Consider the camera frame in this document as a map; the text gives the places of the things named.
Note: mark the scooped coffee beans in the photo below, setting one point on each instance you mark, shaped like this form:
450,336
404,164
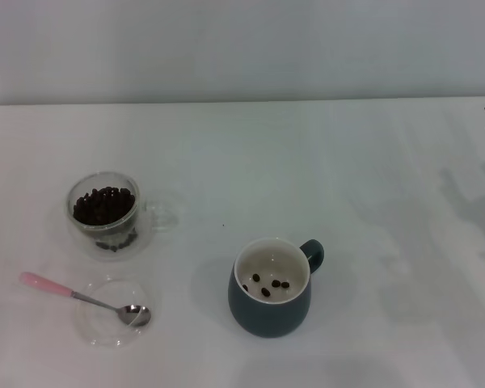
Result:
265,291

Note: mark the coffee beans pile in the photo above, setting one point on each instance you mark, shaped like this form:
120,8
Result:
103,206

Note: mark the dark teal ceramic mug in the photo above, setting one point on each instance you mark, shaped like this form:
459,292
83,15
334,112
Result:
266,319

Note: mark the clear glass saucer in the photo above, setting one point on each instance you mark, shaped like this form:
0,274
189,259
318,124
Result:
105,327

